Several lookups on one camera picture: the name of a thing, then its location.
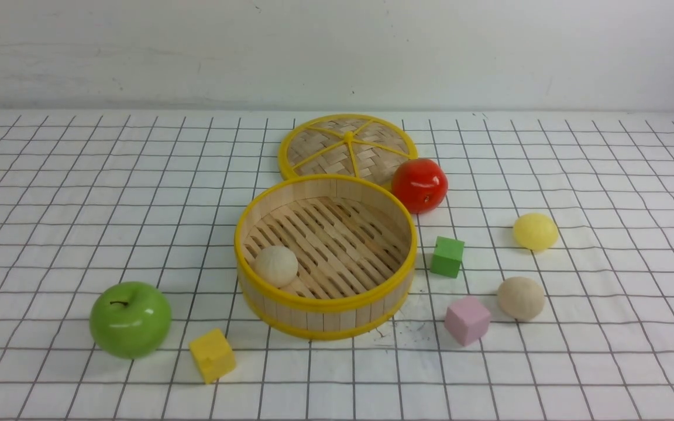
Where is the woven bamboo steamer lid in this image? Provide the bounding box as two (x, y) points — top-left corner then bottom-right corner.
(277, 114), (419, 188)

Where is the green foam cube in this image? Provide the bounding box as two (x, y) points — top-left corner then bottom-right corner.
(429, 236), (465, 279)

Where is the white grid tablecloth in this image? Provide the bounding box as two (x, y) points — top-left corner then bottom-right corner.
(0, 110), (674, 420)

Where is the beige steamed bun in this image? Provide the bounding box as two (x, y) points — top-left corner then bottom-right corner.
(497, 275), (545, 322)

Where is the cream white steamed bun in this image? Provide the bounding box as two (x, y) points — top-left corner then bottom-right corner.
(252, 246), (299, 288)

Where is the yellow foam cube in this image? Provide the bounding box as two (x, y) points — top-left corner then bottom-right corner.
(189, 329), (236, 384)

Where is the red plastic tomato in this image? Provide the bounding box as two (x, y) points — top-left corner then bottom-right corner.
(391, 159), (448, 214)

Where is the pink foam cube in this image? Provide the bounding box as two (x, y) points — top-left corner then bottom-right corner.
(444, 295), (491, 347)

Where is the green plastic apple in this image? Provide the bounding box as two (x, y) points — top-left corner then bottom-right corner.
(89, 281), (172, 359)

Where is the bamboo steamer tray yellow rim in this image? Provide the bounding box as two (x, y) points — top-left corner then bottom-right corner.
(233, 175), (418, 340)

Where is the yellow steamed bun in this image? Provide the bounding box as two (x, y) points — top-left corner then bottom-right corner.
(513, 213), (559, 253)

